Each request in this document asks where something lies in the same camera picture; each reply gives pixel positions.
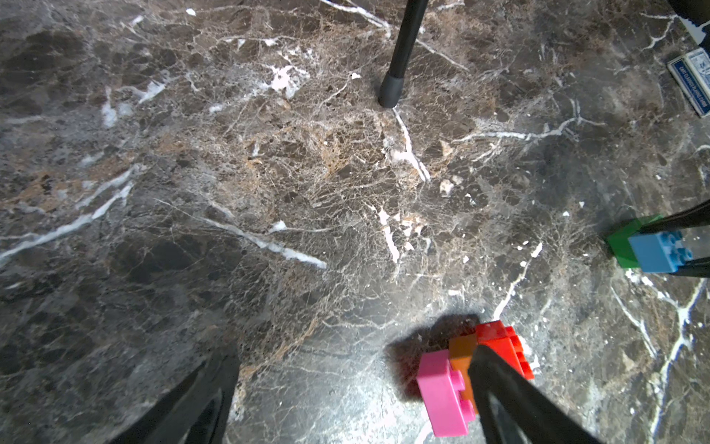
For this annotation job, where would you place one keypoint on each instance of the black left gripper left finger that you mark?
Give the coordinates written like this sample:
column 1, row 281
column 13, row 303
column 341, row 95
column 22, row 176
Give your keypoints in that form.
column 195, row 411

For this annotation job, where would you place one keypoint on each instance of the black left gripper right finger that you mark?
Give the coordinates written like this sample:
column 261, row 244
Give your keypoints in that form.
column 512, row 410

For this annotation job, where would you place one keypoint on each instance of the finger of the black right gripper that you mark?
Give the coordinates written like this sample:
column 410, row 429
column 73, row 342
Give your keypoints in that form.
column 694, row 268
column 697, row 216

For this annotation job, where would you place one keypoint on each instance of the light blue lego brick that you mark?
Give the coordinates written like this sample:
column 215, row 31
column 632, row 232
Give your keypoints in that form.
column 663, row 252

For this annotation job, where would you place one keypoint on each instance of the pink lego brick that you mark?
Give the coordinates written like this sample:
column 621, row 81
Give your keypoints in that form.
column 441, row 388

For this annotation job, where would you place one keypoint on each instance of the red lego brick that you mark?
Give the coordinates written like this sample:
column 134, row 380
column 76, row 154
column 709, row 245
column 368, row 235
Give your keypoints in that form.
column 505, row 342

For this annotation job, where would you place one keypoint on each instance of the orange lego brick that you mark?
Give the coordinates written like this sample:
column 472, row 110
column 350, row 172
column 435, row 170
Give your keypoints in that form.
column 460, row 354

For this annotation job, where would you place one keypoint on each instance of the green lego brick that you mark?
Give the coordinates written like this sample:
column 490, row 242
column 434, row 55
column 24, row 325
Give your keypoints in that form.
column 618, row 236

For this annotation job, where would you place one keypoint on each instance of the blue white card box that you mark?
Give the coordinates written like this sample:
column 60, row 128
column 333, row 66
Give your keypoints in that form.
column 691, row 72

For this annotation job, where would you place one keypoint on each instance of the black music stand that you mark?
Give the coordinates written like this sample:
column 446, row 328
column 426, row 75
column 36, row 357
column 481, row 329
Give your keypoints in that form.
column 392, row 86

